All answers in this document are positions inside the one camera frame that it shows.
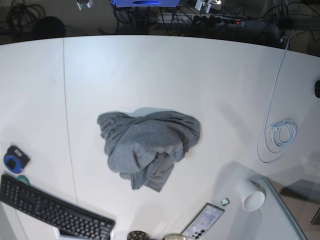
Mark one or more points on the grey t-shirt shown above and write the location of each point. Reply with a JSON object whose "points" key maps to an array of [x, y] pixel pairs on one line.
{"points": [[144, 149]]}

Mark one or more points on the small green white packet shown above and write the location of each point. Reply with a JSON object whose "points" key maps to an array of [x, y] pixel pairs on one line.
{"points": [[225, 202]]}

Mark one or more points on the black power strip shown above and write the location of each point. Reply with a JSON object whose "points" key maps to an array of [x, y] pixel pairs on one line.
{"points": [[211, 20]]}

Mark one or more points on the smartphone with clear case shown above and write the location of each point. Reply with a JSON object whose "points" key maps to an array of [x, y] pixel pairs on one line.
{"points": [[202, 222]]}

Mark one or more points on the olive round container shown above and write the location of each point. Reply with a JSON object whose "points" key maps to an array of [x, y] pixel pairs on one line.
{"points": [[174, 236]]}

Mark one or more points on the black dotted round lid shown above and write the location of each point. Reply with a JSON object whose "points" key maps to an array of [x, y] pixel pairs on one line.
{"points": [[138, 235]]}

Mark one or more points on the white paper cup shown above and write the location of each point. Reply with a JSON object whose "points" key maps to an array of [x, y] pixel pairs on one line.
{"points": [[251, 197]]}

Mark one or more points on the black computer keyboard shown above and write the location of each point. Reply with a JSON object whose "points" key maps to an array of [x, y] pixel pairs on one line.
{"points": [[67, 217]]}

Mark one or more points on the blue black tape measure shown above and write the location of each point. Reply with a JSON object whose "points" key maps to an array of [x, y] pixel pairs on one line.
{"points": [[15, 159]]}

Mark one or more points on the green tape roll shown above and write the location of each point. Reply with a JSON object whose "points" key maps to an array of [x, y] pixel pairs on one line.
{"points": [[23, 179]]}

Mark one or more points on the glass side table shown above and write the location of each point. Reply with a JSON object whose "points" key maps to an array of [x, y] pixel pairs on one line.
{"points": [[280, 217]]}

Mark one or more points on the black round object right edge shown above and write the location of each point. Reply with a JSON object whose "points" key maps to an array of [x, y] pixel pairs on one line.
{"points": [[317, 89]]}

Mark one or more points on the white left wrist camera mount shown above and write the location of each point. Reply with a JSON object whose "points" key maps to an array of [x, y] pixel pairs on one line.
{"points": [[206, 5]]}

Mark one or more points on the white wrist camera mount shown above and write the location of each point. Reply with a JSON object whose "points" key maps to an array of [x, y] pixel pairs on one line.
{"points": [[206, 5], [84, 4]]}

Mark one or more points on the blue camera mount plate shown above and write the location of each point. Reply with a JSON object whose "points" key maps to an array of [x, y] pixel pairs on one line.
{"points": [[145, 3]]}

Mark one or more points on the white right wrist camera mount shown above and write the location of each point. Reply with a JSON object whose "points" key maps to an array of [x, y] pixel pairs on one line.
{"points": [[84, 4]]}

